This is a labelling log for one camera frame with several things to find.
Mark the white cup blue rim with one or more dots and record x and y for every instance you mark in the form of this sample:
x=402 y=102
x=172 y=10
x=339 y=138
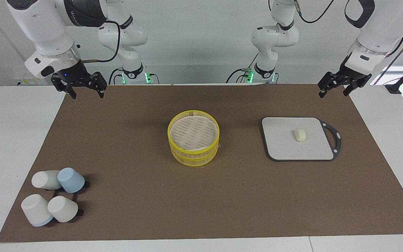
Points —
x=35 y=210

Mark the white steamed bun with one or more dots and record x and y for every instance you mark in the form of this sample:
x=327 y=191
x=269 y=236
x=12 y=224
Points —
x=300 y=135

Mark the black cup rack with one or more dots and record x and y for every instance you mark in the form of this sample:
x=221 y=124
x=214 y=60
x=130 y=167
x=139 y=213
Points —
x=79 y=212

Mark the grey cutting board black rim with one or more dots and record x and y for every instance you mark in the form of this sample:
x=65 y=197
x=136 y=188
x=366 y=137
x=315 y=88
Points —
x=292 y=143

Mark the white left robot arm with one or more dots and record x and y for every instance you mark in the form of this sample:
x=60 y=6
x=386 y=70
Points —
x=275 y=35

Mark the yellow bamboo steamer lid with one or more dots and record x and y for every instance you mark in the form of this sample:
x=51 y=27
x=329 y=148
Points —
x=193 y=131

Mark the yellow bamboo steamer base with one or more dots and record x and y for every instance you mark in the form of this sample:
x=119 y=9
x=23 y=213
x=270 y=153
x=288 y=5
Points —
x=194 y=159

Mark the brown table mat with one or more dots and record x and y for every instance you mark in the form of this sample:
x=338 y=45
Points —
x=135 y=196

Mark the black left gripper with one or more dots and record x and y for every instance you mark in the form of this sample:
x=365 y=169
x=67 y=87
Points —
x=346 y=77

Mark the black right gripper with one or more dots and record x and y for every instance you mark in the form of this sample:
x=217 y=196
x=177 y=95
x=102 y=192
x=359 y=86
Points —
x=77 y=77

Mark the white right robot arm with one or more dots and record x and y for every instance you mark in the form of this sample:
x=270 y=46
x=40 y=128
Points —
x=40 y=24

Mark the white box yellow label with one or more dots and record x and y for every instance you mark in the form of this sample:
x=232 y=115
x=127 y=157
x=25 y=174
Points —
x=23 y=79

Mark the plain white cup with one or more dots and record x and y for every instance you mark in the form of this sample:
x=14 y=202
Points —
x=44 y=180
x=62 y=209

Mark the light blue cup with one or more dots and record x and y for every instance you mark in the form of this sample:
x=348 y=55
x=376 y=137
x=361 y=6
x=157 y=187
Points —
x=71 y=180

